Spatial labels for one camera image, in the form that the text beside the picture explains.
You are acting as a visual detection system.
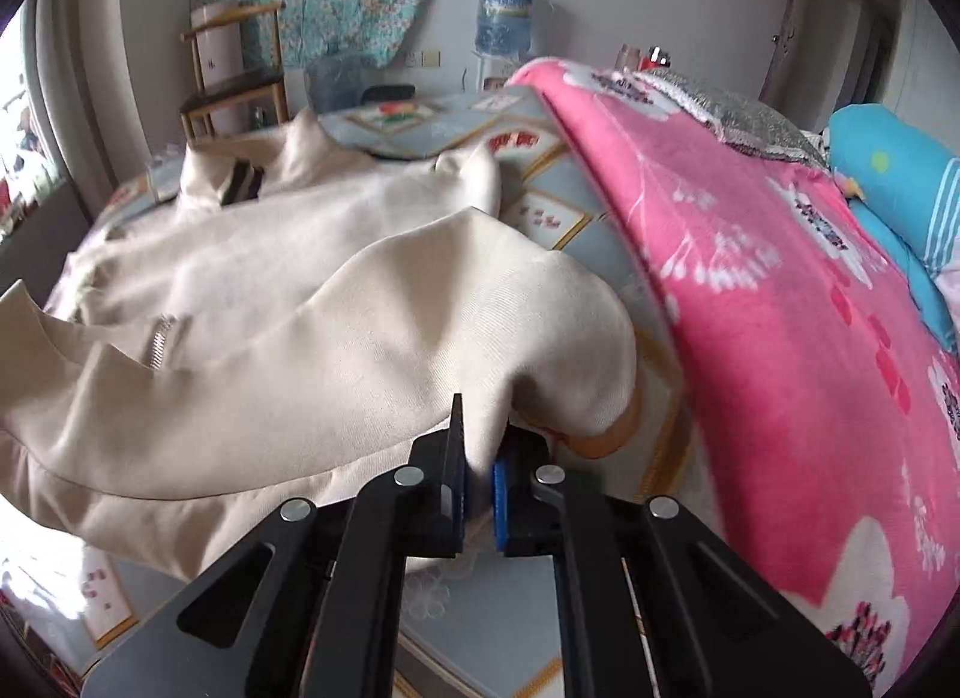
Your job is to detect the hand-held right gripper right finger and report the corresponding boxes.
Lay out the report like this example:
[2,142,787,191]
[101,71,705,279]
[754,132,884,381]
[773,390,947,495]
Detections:
[491,424,875,698]

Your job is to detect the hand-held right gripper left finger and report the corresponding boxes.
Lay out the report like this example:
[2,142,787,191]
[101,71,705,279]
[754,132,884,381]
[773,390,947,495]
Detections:
[82,393,466,698]

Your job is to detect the beige zip jacket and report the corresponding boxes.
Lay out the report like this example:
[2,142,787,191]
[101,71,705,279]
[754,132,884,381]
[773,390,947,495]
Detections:
[0,106,638,583]

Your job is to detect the printed tablecloth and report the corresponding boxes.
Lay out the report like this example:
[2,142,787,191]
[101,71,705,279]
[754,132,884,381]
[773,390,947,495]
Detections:
[0,87,721,698]

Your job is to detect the pink floral blanket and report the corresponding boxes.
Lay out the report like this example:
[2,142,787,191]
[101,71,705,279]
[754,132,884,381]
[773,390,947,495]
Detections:
[504,57,960,676]

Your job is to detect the white water dispenser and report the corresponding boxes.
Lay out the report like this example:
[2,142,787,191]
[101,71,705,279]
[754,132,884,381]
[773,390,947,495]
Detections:
[472,49,526,94]

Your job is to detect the empty water jug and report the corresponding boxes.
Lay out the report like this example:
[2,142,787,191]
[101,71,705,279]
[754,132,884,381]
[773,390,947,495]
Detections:
[306,47,376,113]

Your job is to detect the silver cushion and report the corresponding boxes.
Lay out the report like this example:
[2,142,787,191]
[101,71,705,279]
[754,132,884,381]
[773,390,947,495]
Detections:
[641,67,830,167]

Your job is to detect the wooden chair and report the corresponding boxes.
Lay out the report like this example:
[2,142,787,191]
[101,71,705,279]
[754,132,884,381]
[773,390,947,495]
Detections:
[178,2,290,145]

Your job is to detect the dark cabinet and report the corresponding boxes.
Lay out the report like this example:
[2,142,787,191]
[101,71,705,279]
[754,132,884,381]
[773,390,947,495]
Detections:
[0,180,95,294]

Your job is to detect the blue water bottle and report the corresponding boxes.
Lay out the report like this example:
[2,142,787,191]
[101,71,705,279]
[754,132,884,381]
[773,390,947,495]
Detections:
[476,0,539,58]

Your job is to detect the white cylindrical appliance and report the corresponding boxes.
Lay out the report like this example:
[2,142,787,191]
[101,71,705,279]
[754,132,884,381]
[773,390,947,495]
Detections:
[189,2,248,137]

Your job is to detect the blue pillow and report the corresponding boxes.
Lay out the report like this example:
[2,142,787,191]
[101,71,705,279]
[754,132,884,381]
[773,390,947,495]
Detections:
[825,104,960,350]

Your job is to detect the grey curtain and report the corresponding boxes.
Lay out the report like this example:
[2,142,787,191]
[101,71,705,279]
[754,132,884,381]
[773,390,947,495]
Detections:
[34,0,121,219]

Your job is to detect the door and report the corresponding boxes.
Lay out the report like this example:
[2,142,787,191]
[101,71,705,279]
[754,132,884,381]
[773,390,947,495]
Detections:
[757,0,901,122]

